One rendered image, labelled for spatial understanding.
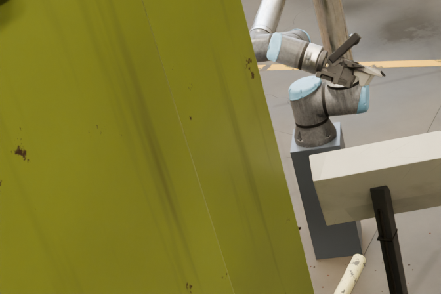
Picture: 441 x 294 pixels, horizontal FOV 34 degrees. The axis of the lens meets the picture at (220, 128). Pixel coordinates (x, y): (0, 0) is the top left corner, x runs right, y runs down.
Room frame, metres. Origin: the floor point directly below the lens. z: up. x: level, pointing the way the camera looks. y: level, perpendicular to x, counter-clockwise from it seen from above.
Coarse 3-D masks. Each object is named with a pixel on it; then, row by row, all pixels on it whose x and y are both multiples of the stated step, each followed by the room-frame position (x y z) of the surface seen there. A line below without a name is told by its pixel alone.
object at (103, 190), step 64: (0, 0) 0.86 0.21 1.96; (64, 0) 0.94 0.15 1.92; (128, 0) 1.04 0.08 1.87; (0, 64) 0.83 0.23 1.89; (64, 64) 0.91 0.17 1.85; (128, 64) 1.00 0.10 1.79; (0, 128) 0.80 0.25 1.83; (64, 128) 0.87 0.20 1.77; (128, 128) 0.97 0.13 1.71; (0, 192) 0.77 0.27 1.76; (64, 192) 0.84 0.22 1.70; (128, 192) 0.93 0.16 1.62; (192, 192) 1.04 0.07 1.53; (0, 256) 0.74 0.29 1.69; (64, 256) 0.81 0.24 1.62; (128, 256) 0.89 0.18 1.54; (192, 256) 1.00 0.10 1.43
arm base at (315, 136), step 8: (328, 120) 2.80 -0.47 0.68; (296, 128) 2.83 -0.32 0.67; (304, 128) 2.78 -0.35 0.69; (312, 128) 2.76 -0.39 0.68; (320, 128) 2.76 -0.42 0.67; (328, 128) 2.77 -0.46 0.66; (296, 136) 2.82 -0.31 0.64; (304, 136) 2.77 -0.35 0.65; (312, 136) 2.75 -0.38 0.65; (320, 136) 2.75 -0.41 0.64; (328, 136) 2.77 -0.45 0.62; (304, 144) 2.77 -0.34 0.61; (312, 144) 2.75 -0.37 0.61; (320, 144) 2.74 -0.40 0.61
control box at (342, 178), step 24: (384, 144) 1.59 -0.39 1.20; (408, 144) 1.57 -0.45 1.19; (432, 144) 1.54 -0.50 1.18; (312, 168) 1.60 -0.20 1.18; (336, 168) 1.58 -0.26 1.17; (360, 168) 1.55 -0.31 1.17; (384, 168) 1.53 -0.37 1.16; (408, 168) 1.53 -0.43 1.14; (432, 168) 1.53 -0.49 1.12; (336, 192) 1.60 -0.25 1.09; (360, 192) 1.60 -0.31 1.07; (408, 192) 1.60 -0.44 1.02; (432, 192) 1.60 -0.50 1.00; (336, 216) 1.67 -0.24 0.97; (360, 216) 1.67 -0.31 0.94
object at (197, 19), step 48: (144, 0) 1.23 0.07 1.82; (192, 0) 1.34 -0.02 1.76; (240, 0) 1.48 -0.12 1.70; (192, 48) 1.31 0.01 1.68; (240, 48) 1.44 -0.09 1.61; (192, 96) 1.27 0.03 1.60; (240, 96) 1.40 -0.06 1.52; (192, 144) 1.24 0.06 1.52; (240, 144) 1.36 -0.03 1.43; (240, 192) 1.32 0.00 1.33; (288, 192) 1.48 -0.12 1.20; (240, 240) 1.28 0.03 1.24; (288, 240) 1.44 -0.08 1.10; (240, 288) 1.24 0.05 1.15; (288, 288) 1.39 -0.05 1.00
